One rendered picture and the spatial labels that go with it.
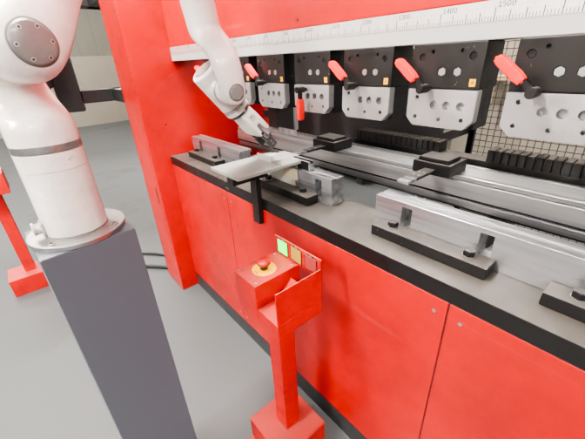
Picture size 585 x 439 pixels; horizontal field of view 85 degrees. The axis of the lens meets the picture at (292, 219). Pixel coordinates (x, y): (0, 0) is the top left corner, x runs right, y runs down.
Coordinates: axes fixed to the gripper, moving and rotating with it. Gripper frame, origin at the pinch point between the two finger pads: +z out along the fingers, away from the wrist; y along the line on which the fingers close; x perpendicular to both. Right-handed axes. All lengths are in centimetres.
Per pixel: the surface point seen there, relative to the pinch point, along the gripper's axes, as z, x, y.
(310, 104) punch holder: -7.3, -11.9, -18.4
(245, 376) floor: 68, 85, 2
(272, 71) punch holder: -14.0, -17.9, -0.2
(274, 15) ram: -25.9, -28.1, -2.6
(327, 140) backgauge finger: 21.1, -18.5, -3.3
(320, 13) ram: -24.6, -27.0, -22.5
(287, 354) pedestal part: 29, 55, -36
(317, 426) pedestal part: 62, 74, -42
